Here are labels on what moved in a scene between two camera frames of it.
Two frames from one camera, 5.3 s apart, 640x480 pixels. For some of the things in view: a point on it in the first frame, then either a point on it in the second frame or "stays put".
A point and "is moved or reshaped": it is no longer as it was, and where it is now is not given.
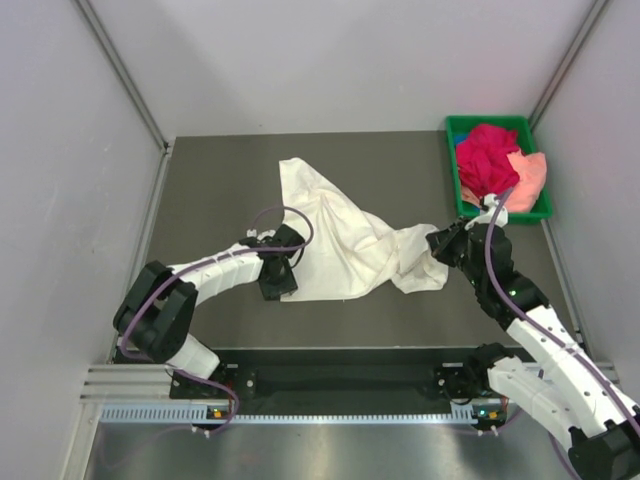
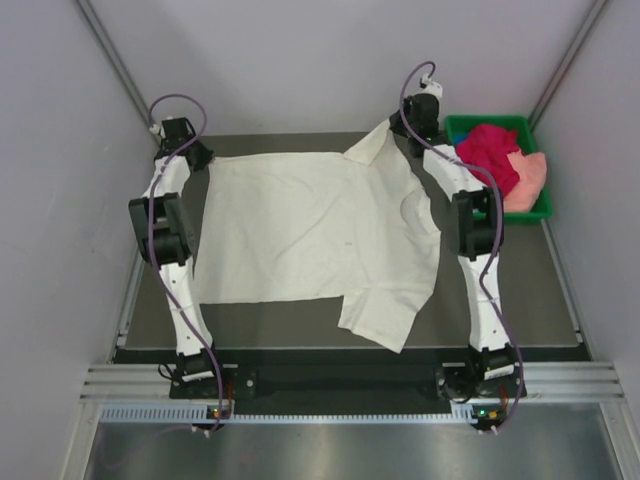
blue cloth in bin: (460, 137) stays put
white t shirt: (354, 252) is moved or reshaped
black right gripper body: (454, 249) → (399, 127)
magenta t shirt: (483, 162) stays put
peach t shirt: (532, 178) stays put
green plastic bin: (541, 212) stays put
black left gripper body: (283, 282) → (202, 155)
